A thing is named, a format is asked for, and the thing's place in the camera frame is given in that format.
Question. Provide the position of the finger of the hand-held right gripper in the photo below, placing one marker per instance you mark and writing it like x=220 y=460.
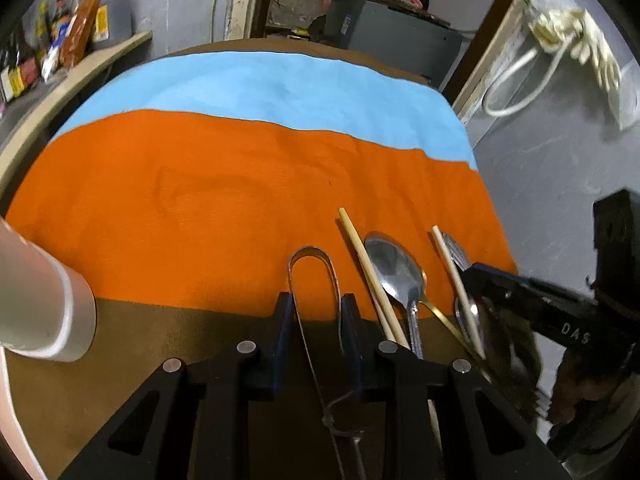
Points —
x=505 y=287

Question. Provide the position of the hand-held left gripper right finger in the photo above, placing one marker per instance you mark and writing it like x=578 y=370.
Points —
x=350 y=342

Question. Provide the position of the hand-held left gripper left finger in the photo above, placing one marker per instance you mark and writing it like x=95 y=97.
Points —
x=282 y=327

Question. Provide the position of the wooden chopstick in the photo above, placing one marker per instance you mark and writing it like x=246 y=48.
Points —
x=452 y=275
x=372 y=280

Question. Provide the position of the silver fork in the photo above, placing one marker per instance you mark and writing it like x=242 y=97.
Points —
x=457 y=255

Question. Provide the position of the thin gold spoon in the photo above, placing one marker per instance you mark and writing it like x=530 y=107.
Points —
x=440 y=312

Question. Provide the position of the metal tongs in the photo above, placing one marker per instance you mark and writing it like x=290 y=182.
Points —
x=311 y=249

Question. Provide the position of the large silver spoon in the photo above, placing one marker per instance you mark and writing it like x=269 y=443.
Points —
x=395 y=265

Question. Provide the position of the white plastic utensil holder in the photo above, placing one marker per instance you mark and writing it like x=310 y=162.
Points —
x=40 y=300

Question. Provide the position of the striped blue orange brown cloth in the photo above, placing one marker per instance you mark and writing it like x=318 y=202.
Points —
x=225 y=185

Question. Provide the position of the cream rubber gloves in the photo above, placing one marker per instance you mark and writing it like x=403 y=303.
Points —
x=575 y=35

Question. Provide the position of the grey metal cabinet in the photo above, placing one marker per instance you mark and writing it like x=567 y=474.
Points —
x=390 y=35

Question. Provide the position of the brown snack packet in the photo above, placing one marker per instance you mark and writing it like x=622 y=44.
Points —
x=80 y=30

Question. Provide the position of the row of dark sauce bottles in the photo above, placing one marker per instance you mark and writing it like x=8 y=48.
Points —
x=30 y=60

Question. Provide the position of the large clear plastic jug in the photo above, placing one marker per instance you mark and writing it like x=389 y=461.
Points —
x=114 y=0

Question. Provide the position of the wooden door frame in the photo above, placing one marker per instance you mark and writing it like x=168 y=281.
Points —
x=247 y=0

